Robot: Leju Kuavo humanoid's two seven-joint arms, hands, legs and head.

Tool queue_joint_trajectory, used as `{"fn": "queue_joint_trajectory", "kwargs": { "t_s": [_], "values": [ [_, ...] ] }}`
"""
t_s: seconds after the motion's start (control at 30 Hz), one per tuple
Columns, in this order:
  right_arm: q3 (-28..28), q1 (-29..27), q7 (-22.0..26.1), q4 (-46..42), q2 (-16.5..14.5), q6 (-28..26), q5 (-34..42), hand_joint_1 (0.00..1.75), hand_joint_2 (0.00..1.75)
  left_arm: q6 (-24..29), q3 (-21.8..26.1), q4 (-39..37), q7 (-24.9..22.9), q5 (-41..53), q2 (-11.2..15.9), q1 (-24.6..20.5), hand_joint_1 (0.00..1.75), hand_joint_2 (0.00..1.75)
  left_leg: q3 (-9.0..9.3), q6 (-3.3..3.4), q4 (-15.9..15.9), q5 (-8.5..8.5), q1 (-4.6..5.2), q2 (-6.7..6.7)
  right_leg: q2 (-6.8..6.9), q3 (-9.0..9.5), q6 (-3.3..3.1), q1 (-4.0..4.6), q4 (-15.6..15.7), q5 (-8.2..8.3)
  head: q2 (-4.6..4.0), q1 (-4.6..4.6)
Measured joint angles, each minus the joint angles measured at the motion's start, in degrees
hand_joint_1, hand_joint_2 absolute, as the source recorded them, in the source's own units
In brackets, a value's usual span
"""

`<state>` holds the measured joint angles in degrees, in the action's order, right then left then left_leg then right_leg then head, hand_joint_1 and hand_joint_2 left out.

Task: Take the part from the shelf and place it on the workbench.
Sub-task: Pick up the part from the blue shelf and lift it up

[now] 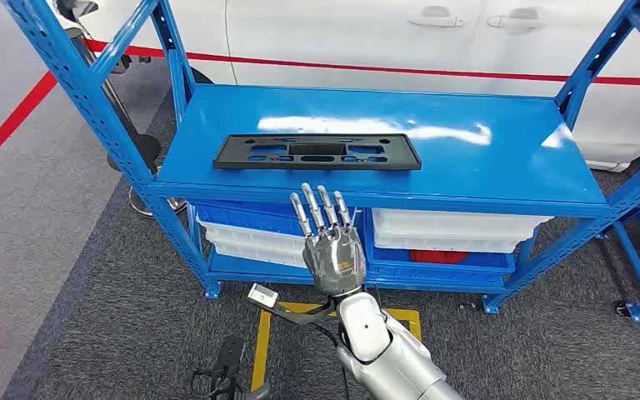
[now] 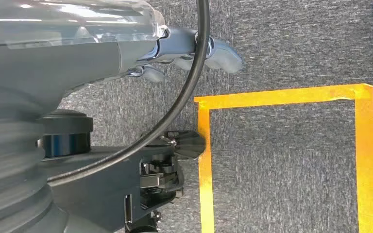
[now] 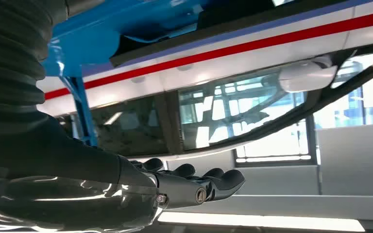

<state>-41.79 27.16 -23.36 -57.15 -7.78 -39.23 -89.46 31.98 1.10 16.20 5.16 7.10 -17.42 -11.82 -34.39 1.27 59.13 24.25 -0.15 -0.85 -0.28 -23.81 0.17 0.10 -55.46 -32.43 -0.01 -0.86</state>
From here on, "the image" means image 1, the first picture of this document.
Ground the chrome stanchion post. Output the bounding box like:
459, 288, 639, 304
64, 26, 188, 219

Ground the white car door handle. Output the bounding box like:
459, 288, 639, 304
486, 7, 548, 32
407, 5, 467, 28

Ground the black right camera bracket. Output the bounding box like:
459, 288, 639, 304
264, 300, 338, 327

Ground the blue metal shelf rack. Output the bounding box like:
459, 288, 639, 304
2, 0, 640, 316

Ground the white car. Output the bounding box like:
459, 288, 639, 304
49, 0, 640, 173

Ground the short red barrier belt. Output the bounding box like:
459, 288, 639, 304
0, 70, 58, 184

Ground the black camera bracket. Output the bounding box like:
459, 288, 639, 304
190, 335, 270, 400
264, 300, 338, 327

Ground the red object in crate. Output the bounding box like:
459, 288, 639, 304
407, 249, 470, 266

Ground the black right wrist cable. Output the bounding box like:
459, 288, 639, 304
311, 322, 353, 400

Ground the black left camera bracket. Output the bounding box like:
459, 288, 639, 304
190, 335, 270, 400

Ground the long red barrier belt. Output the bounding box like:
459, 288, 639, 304
85, 38, 640, 88

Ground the black plastic plate frame part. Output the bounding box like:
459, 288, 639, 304
212, 133, 423, 171

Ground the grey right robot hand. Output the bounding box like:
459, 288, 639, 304
289, 182, 368, 299

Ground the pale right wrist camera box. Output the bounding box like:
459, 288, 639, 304
247, 282, 280, 309

